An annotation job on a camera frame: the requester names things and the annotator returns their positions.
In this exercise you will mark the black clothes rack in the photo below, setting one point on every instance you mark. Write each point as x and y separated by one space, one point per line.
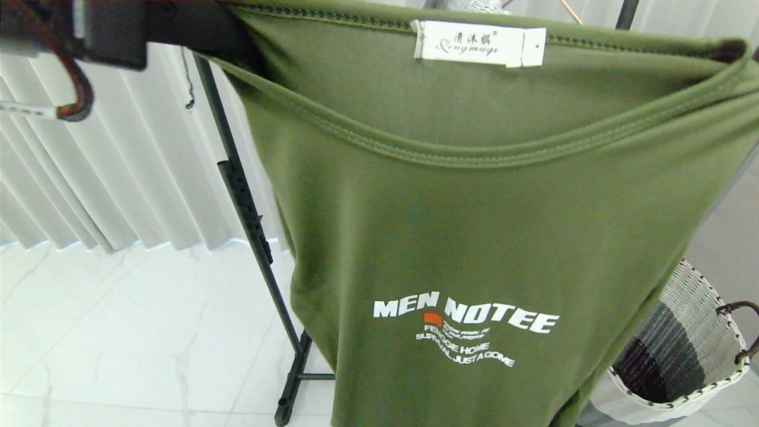
246 207

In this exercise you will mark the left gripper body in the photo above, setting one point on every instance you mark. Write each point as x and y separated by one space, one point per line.
112 35

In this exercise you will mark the pink clothes hanger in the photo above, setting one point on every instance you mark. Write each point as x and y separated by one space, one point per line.
570 10

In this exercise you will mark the white laundry basket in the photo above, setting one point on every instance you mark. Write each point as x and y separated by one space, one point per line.
694 296

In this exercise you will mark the white curtain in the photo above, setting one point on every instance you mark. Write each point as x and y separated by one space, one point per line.
118 166

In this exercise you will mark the pale grey shorts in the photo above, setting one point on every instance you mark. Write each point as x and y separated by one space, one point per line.
462 5

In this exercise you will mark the green garment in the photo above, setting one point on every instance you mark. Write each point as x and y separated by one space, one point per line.
474 207

